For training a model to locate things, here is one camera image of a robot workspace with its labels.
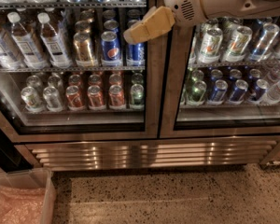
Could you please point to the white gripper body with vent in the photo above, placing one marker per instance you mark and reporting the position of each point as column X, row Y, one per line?
column 184, row 4

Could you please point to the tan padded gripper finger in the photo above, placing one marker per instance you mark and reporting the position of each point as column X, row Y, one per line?
column 155, row 23

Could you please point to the glass fridge door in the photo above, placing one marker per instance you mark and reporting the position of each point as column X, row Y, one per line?
column 255, row 115
column 93, row 17

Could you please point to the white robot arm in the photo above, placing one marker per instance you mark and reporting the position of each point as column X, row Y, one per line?
column 244, row 9

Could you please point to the front green can left door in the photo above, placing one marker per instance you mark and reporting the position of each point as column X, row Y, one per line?
column 137, row 96

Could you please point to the green can door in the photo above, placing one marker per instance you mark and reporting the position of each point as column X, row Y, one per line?
column 137, row 96
column 196, row 93

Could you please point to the front green can right door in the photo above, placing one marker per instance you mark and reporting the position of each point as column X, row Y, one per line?
column 196, row 93

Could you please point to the steel fridge bottom grille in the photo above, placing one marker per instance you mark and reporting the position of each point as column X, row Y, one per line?
column 141, row 154

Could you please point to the front right blue pepsi can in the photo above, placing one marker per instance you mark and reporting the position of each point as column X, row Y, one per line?
column 135, row 54

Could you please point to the blue pepsi can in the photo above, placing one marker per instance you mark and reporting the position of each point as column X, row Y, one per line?
column 135, row 54
column 111, row 51

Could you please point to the front 7up can left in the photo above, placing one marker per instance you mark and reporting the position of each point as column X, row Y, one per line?
column 210, row 46

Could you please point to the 7up can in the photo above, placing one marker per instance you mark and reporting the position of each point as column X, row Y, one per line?
column 210, row 46
column 235, row 50

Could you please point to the front 7up can right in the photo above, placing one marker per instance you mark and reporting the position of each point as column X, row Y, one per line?
column 235, row 50

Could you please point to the front gold soda can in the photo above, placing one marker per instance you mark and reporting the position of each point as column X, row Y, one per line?
column 84, row 48

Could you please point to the orange can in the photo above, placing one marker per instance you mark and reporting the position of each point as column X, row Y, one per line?
column 96, row 97
column 116, row 97
column 74, row 98

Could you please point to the silver blue can upper right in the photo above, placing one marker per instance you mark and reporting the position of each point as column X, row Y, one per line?
column 267, row 34

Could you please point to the tea bottle white cap right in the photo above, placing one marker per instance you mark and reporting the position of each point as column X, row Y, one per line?
column 53, row 38

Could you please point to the tea bottle white cap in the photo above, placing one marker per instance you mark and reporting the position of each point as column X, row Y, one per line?
column 24, row 35
column 53, row 38

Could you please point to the tea bottle white cap middle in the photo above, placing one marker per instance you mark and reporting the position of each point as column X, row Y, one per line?
column 24, row 35

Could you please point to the front silver can far left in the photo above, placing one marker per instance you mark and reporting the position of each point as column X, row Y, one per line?
column 32, row 99

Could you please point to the tea bottle left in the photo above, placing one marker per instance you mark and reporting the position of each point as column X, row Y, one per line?
column 10, row 55

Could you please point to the metal stand leg right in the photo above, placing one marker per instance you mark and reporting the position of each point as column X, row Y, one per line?
column 272, row 159

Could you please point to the clear plastic storage bin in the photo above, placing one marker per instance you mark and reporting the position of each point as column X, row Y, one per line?
column 34, row 179

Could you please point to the pink bubble wrap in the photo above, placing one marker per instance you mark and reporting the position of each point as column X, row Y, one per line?
column 21, row 206

